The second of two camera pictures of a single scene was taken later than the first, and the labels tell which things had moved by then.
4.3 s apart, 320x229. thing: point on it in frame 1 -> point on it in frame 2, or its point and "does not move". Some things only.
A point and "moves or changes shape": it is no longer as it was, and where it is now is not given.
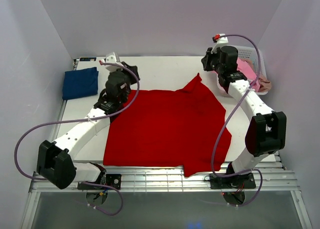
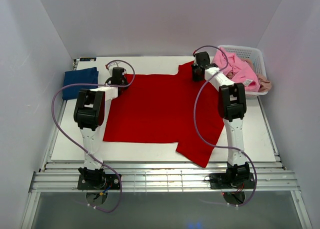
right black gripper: [206, 60] -> [198, 74]
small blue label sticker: [87, 59] does not move
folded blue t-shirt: [80, 83] does not move
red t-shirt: [185, 128] moves or changes shape
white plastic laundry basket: [254, 56] does not move
